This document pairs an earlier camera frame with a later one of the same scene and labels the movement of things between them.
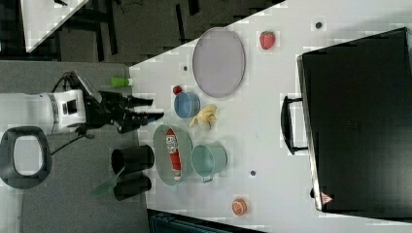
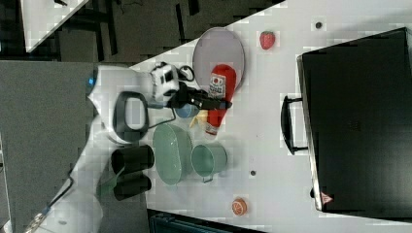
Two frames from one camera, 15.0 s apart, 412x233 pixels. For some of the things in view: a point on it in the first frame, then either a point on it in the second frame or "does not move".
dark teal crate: [165, 221] does not move
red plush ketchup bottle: [172, 143] to [222, 85]
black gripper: [103, 106] to [184, 95]
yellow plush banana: [205, 116] does not move
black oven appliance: [357, 102] does not move
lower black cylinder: [129, 184] does not move
